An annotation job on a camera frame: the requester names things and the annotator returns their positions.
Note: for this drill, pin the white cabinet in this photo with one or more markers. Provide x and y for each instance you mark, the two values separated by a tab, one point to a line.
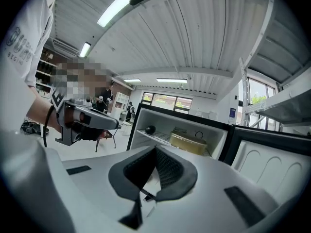
120	103

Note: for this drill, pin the yellow container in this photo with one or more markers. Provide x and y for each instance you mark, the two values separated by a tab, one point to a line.
188	143

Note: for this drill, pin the dark-legged table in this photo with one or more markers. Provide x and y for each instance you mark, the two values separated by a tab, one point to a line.
109	135

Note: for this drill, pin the wide dark-framed window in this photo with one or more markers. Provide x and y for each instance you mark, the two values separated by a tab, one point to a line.
167	102

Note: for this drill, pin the black round object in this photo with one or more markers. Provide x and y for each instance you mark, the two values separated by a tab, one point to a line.
150	129

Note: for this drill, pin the black mini fridge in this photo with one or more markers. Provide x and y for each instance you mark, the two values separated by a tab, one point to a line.
267	164

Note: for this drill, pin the blue wall poster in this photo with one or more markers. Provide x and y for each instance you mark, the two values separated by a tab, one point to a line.
232	112

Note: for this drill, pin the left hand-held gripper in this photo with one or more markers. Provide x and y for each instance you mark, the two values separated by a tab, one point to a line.
102	121

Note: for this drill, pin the long ceiling light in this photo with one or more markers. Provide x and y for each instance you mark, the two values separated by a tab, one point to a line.
132	80
171	80
85	49
114	10

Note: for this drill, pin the person's left hand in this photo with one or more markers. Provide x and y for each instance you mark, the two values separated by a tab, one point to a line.
73	118

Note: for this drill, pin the black gear pile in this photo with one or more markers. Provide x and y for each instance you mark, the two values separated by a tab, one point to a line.
30	127

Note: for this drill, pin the ceiling air conditioner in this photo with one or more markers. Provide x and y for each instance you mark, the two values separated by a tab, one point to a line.
64	46

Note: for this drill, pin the person's left forearm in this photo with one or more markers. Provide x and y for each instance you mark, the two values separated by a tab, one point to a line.
40	113

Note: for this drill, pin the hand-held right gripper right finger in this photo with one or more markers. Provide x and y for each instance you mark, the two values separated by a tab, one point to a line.
184	178

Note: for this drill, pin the tall window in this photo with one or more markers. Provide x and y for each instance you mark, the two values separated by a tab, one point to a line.
257	98

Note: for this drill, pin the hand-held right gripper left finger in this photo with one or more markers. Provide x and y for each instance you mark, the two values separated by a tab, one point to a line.
116	178

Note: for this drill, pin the wall shelves with goods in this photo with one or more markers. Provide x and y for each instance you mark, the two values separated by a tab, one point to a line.
45	74

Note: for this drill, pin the person's white printed t-shirt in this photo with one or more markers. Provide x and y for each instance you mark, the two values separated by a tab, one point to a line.
26	33

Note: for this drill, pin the grey metal shelf rack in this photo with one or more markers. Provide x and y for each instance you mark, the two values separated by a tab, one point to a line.
279	105

